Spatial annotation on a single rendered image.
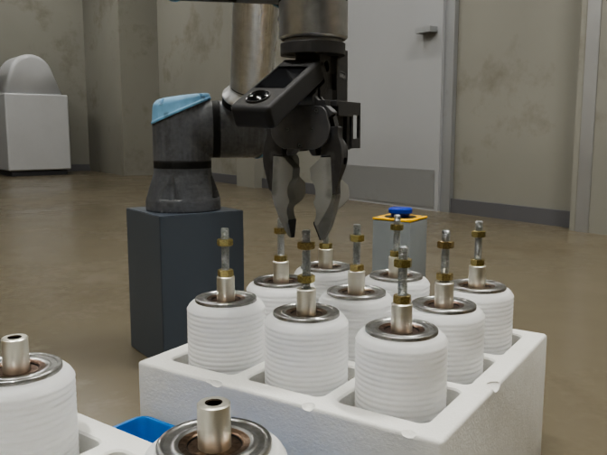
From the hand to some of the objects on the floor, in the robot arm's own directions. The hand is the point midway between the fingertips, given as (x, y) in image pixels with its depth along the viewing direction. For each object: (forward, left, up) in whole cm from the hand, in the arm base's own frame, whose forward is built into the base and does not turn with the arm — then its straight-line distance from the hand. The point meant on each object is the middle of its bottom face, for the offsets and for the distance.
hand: (303, 227), depth 74 cm
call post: (-23, +36, -35) cm, 55 cm away
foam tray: (-5, +12, -35) cm, 37 cm away
